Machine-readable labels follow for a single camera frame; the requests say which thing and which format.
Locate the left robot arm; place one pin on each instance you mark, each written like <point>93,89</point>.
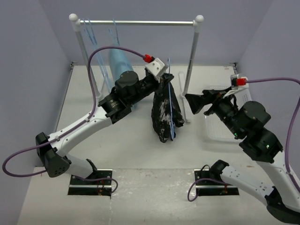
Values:
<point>128,90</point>

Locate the clear plastic basket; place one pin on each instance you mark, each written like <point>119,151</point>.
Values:
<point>216,130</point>

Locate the light blue folded trousers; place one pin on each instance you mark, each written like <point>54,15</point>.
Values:
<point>119,64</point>

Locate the empty blue wire hanger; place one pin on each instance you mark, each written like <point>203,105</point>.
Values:
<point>91,35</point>

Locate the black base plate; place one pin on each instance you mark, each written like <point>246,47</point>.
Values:
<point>210,188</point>
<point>92,188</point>

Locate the blue wire trouser hanger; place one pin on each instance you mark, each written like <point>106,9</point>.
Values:
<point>172,132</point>

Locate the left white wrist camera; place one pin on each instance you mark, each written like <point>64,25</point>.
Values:
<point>156,68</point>

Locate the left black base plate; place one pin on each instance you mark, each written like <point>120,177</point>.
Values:
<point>92,188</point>

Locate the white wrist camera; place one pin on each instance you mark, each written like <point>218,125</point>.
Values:
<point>156,68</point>
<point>238,84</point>

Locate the black white patterned trousers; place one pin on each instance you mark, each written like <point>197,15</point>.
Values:
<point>160,112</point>

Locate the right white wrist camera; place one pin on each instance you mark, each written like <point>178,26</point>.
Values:
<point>238,84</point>

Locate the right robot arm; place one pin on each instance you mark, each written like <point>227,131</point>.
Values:
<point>247,123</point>

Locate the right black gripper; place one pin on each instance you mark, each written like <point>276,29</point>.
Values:
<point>195,101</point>

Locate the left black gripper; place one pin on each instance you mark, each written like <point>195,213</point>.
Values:
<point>159,87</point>

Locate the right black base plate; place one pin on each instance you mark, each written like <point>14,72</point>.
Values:
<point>210,188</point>

